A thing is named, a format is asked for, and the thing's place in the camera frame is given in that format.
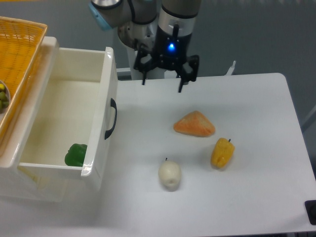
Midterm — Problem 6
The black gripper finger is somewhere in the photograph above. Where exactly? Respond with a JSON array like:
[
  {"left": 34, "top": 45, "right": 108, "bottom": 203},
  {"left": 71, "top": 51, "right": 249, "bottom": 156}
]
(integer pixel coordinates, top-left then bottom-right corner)
[
  {"left": 176, "top": 55, "right": 199, "bottom": 93},
  {"left": 133, "top": 44, "right": 158, "bottom": 85}
]

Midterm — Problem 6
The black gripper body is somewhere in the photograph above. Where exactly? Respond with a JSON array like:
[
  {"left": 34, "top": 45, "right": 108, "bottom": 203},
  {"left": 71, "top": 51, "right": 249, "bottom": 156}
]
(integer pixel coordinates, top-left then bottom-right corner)
[{"left": 151, "top": 8, "right": 197, "bottom": 71}]

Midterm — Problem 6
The green bell pepper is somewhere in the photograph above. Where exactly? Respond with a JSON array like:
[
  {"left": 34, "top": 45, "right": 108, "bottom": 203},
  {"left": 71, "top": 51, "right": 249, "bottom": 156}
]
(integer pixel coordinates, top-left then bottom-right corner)
[{"left": 65, "top": 143, "right": 87, "bottom": 167}]

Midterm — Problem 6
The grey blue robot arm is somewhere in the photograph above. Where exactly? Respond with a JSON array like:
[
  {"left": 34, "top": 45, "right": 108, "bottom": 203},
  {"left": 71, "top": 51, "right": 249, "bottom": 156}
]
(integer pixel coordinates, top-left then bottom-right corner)
[{"left": 89, "top": 0, "right": 201, "bottom": 91}]

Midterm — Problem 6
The orange triangular bread piece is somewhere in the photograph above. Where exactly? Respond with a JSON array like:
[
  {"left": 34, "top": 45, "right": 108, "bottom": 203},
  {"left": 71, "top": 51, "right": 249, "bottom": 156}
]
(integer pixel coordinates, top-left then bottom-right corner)
[{"left": 173, "top": 111, "right": 216, "bottom": 137}]

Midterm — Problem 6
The yellow bell pepper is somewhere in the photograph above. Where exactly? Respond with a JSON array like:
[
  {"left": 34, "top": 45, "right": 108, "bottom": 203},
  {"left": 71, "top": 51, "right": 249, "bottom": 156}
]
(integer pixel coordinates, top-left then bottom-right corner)
[{"left": 210, "top": 138, "right": 235, "bottom": 168}]

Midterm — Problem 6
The white open drawer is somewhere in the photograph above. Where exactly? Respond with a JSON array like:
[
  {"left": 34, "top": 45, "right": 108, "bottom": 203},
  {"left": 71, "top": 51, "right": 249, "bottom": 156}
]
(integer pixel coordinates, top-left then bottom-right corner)
[{"left": 21, "top": 47, "right": 118, "bottom": 191}]

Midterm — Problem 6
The white pear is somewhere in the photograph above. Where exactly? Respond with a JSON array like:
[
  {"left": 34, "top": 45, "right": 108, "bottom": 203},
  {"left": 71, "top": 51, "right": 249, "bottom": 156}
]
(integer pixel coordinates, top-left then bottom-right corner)
[{"left": 158, "top": 158, "right": 182, "bottom": 192}]

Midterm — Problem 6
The yellow woven basket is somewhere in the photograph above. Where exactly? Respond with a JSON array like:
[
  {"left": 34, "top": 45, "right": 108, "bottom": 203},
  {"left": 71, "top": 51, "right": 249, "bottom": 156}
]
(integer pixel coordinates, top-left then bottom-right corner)
[{"left": 0, "top": 16, "right": 47, "bottom": 140}]

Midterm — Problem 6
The bowl of green fruit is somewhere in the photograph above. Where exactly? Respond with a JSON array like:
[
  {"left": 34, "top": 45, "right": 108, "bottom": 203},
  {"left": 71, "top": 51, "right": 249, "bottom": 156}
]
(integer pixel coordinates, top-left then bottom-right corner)
[{"left": 0, "top": 81, "right": 11, "bottom": 114}]

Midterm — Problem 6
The white drawer cabinet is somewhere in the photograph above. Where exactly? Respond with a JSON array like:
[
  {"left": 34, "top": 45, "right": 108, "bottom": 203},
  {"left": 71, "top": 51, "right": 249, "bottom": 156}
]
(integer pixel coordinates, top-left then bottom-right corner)
[{"left": 0, "top": 37, "right": 67, "bottom": 202}]

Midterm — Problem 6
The black table corner fixture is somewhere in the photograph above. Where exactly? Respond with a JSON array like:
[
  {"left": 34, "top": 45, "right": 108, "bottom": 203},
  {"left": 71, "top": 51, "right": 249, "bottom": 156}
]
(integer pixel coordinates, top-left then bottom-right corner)
[{"left": 305, "top": 200, "right": 316, "bottom": 225}]

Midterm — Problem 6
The white metal frame bracket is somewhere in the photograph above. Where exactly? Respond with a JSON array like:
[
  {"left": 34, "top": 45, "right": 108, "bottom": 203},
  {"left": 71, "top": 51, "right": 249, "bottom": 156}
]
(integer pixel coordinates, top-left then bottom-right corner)
[{"left": 225, "top": 60, "right": 236, "bottom": 76}]

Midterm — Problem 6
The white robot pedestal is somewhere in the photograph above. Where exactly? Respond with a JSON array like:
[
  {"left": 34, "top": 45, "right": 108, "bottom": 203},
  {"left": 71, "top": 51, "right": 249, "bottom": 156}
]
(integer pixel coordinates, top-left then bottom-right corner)
[{"left": 118, "top": 16, "right": 177, "bottom": 80}]

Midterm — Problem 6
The black drawer handle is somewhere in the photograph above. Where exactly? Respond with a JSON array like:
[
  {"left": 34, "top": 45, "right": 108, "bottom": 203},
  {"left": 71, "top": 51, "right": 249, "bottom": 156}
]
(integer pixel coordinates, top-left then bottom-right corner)
[{"left": 104, "top": 98, "right": 118, "bottom": 140}]

